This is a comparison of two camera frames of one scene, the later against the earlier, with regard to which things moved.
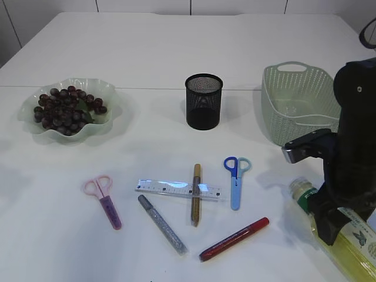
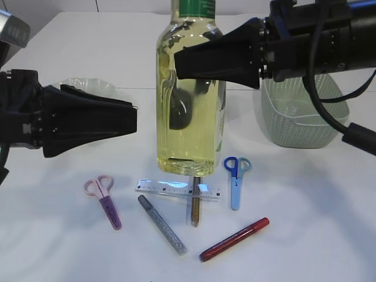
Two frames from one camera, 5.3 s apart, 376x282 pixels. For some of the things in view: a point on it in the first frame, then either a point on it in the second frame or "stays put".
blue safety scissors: x=237 y=167 stays put
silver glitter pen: x=179 y=247 stays put
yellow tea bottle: x=353 y=252 to x=191 y=114
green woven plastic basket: x=297 y=99 stays put
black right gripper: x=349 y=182 to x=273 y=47
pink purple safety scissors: x=98 y=187 stays put
